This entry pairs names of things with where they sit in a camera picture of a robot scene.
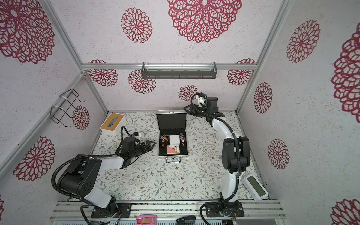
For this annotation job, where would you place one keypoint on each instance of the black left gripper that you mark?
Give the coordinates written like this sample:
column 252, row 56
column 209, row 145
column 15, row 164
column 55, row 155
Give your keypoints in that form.
column 149, row 147

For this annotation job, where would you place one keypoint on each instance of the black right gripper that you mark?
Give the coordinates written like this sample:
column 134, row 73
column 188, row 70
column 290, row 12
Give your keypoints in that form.
column 193, row 111

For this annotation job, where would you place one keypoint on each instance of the aluminium poker set case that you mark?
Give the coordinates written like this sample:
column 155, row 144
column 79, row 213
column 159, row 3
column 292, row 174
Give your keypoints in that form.
column 172, row 122

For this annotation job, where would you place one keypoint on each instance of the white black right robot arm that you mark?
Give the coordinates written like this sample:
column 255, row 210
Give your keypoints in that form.
column 235, row 154

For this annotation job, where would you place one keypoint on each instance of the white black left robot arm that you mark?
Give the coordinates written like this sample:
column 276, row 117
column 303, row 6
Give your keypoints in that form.
column 77, row 177

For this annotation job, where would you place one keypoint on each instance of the red yellow playing card deck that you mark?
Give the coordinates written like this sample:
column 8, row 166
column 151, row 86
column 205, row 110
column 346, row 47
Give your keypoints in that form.
column 172, row 149

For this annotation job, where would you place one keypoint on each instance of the white small cardboard box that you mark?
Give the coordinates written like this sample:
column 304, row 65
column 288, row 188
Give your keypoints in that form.
column 174, row 140

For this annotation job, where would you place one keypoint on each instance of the white tissue box bamboo lid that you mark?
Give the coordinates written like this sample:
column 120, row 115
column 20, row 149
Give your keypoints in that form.
column 112, row 125

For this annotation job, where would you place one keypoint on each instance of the white digital timer green screen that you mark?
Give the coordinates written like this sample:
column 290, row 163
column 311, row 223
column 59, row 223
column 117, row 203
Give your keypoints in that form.
column 255, row 188

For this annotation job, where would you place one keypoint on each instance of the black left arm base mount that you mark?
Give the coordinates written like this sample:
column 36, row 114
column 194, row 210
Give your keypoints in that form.
column 113, row 210

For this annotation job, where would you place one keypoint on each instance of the pink tool on rail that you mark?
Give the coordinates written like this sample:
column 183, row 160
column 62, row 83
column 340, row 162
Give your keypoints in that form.
column 146, row 220

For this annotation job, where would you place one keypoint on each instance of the black tool on rail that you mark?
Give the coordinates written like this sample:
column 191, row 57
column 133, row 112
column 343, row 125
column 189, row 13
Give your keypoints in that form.
column 186, row 220

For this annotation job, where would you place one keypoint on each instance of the black wire wall rack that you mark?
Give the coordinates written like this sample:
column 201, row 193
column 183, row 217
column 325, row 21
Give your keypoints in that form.
column 58, row 112

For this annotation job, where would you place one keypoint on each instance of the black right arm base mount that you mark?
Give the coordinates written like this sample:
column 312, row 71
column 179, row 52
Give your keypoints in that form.
column 227, row 209

